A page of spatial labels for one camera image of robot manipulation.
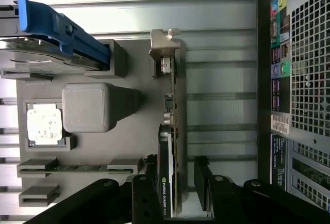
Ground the green RAM stick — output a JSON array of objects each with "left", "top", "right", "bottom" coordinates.
[{"left": 19, "top": 165, "right": 140, "bottom": 173}]

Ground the grey printed parts rack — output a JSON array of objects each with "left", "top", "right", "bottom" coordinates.
[{"left": 0, "top": 38, "right": 188, "bottom": 219}]

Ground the silver CPU chip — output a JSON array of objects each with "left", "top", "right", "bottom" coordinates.
[{"left": 26, "top": 107, "right": 63, "bottom": 147}]

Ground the open PC case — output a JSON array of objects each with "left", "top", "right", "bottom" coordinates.
[{"left": 256, "top": 0, "right": 330, "bottom": 204}]

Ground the hard disk with blue caddy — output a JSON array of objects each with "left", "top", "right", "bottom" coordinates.
[{"left": 0, "top": 0, "right": 112, "bottom": 72}]

